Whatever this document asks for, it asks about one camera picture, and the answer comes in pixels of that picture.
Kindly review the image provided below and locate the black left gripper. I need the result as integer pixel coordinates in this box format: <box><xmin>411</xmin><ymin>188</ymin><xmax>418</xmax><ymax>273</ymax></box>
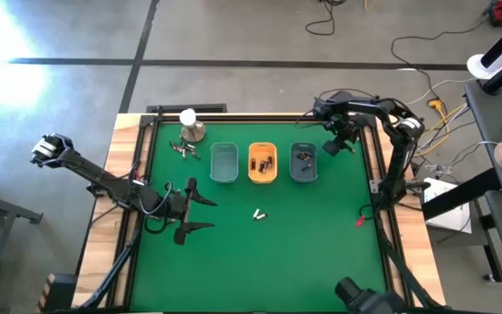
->
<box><xmin>159</xmin><ymin>177</ymin><xmax>220</xmax><ymax>246</ymax></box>

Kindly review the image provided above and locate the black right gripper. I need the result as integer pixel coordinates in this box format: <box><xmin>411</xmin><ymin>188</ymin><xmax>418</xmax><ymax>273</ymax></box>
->
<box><xmin>322</xmin><ymin>113</ymin><xmax>361</xmax><ymax>157</ymax></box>

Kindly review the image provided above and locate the light teal plastic bin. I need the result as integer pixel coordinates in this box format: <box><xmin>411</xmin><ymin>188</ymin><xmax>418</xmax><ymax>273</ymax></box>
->
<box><xmin>209</xmin><ymin>141</ymin><xmax>240</xmax><ymax>184</ymax></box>

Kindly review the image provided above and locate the slate blue plastic bin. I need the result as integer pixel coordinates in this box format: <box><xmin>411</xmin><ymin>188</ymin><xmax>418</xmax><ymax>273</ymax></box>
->
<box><xmin>288</xmin><ymin>141</ymin><xmax>319</xmax><ymax>183</ymax></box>

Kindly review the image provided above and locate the yellow plastic bin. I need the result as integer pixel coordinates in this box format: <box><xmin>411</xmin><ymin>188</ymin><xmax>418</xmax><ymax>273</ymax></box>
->
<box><xmin>248</xmin><ymin>141</ymin><xmax>279</xmax><ymax>185</ymax></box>

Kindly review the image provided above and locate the thick black beam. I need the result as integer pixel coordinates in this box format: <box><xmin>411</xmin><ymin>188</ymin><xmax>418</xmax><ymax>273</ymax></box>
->
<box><xmin>420</xmin><ymin>167</ymin><xmax>502</xmax><ymax>222</ymax></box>

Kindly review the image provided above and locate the white sheet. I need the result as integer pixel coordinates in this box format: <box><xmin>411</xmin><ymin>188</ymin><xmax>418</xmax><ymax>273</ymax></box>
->
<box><xmin>422</xmin><ymin>176</ymin><xmax>473</xmax><ymax>236</ymax></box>

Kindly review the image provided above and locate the white black tower fan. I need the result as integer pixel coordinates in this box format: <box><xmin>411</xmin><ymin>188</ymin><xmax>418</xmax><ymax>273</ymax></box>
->
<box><xmin>465</xmin><ymin>19</ymin><xmax>502</xmax><ymax>81</ymax></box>

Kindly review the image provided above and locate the black box striped edge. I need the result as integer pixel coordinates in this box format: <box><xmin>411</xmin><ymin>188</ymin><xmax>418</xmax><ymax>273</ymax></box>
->
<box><xmin>36</xmin><ymin>273</ymin><xmax>78</xmax><ymax>313</ymax></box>

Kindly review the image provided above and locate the yellow extension cable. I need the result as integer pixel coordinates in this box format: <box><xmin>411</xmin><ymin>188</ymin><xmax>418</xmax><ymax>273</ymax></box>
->
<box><xmin>407</xmin><ymin>98</ymin><xmax>468</xmax><ymax>159</ymax></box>

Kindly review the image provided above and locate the black table frame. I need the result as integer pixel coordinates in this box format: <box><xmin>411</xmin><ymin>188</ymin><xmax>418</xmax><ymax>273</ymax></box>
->
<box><xmin>119</xmin><ymin>113</ymin><xmax>396</xmax><ymax>313</ymax></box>

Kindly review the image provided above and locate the black diagonal frame strut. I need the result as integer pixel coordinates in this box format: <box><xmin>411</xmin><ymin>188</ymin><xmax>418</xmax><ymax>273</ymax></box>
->
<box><xmin>375</xmin><ymin>230</ymin><xmax>442</xmax><ymax>310</ymax></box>
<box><xmin>78</xmin><ymin>215</ymin><xmax>146</xmax><ymax>311</ymax></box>

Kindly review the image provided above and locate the long black floor cable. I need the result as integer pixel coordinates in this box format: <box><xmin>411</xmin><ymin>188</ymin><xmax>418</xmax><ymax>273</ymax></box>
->
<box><xmin>390</xmin><ymin>17</ymin><xmax>492</xmax><ymax>102</ymax></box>

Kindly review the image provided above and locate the white floor cable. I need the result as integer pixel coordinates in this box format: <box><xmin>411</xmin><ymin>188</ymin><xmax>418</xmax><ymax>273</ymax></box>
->
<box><xmin>420</xmin><ymin>77</ymin><xmax>474</xmax><ymax>99</ymax></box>

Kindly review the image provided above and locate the coiled black floor cable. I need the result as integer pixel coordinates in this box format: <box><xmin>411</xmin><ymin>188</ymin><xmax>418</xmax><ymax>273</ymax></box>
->
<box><xmin>304</xmin><ymin>0</ymin><xmax>348</xmax><ymax>37</ymax></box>

